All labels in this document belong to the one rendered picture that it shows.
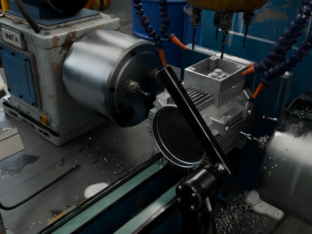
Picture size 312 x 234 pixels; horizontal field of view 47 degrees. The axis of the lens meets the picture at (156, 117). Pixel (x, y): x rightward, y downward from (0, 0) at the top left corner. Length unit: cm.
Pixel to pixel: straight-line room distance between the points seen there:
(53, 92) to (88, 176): 27
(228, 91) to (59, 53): 50
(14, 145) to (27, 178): 33
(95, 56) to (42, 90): 25
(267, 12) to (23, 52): 69
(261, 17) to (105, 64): 42
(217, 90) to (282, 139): 21
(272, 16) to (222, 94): 27
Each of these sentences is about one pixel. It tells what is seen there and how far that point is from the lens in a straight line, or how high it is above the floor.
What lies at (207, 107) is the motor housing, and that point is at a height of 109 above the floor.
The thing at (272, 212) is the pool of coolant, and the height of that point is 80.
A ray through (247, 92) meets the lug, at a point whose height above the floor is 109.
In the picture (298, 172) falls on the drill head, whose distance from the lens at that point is 69.
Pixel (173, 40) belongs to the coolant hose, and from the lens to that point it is 90.
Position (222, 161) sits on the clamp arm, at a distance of 74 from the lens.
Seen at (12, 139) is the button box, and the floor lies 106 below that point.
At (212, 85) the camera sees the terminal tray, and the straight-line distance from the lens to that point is 82.
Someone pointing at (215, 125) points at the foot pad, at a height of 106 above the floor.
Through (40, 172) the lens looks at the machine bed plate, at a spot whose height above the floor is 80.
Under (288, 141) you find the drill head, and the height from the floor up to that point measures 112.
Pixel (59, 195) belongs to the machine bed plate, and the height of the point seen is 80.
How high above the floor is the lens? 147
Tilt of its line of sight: 30 degrees down
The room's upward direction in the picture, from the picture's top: 1 degrees clockwise
